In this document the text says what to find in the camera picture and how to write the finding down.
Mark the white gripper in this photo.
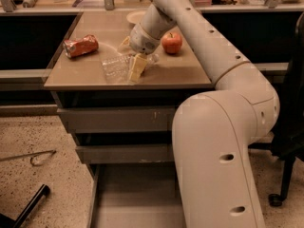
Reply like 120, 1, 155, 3
117, 24, 160, 83

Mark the clear plastic water bottle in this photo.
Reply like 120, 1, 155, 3
101, 54, 160, 84

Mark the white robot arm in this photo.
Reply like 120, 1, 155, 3
129, 0, 280, 228

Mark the grey drawer cabinet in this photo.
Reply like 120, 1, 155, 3
45, 11, 212, 228

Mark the grey top drawer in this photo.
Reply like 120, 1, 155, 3
57, 107, 175, 133

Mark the grey middle drawer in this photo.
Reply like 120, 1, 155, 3
75, 144, 174, 164

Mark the grey open bottom drawer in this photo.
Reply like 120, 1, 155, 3
86, 163, 186, 228

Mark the white bowl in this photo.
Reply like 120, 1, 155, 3
126, 10, 145, 25

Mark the red apple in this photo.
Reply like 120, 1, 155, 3
161, 32, 182, 54

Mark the crushed orange soda can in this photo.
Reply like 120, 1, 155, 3
63, 35, 99, 58

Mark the metal hook on floor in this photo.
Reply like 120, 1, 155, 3
0, 150, 56, 166

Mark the black office chair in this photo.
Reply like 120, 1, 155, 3
268, 14, 304, 207

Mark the black chair leg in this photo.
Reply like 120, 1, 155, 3
0, 184, 50, 228

